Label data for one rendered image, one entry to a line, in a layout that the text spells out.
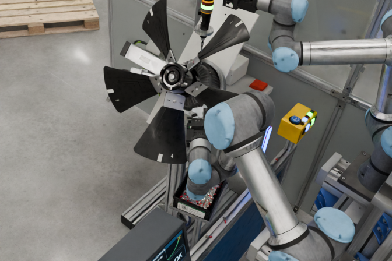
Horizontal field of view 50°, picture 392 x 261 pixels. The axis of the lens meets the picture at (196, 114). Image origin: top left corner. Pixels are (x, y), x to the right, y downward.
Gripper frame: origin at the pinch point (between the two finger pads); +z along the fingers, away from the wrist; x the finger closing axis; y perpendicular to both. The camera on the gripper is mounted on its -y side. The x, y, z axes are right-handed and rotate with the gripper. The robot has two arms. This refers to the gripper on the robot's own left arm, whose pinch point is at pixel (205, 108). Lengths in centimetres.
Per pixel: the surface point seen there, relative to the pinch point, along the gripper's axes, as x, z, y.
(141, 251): -9, -68, 17
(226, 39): -19.4, 19.8, -8.0
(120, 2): 21, 138, 57
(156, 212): -7, -54, 14
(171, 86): -3.0, 10.5, 13.8
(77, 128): 107, 105, 96
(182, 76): -7.6, 11.4, 9.4
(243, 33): -22.8, 18.4, -14.7
